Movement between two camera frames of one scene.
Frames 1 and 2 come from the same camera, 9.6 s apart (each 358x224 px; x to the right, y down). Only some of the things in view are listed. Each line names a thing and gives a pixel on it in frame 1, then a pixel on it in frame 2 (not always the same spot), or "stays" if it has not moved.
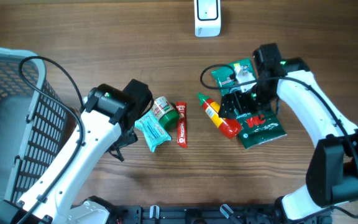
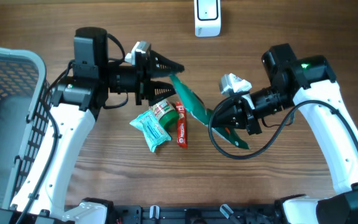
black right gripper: [227, 99] to [240, 112]
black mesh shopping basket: [23, 126] stays
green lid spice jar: [166, 113] stays
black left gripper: [130, 139] to [148, 71]
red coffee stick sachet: [181, 130] stays
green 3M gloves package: [256, 127] to [196, 106]
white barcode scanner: [207, 18] stays
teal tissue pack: [152, 130] stays
